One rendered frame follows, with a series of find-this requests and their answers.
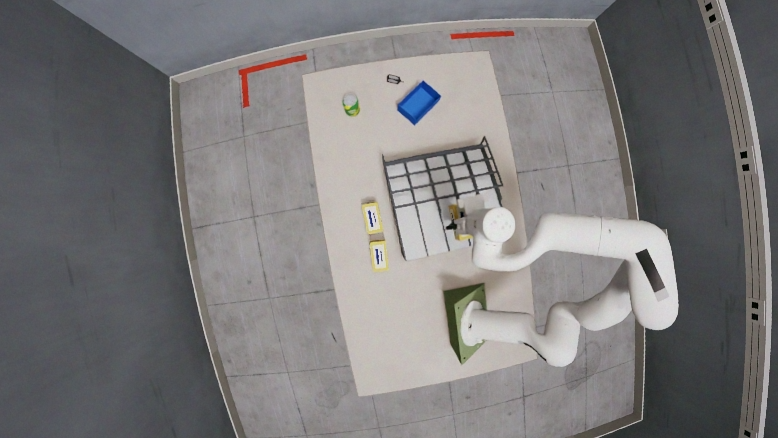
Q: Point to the blue open tray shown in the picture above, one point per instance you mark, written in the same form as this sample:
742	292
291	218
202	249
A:
418	102

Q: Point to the green and yellow drink can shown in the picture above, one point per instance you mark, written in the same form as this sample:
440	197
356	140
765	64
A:
350	102

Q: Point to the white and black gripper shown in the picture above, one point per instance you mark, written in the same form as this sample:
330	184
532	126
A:
458	225

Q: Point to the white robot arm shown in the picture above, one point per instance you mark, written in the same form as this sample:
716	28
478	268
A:
650	287

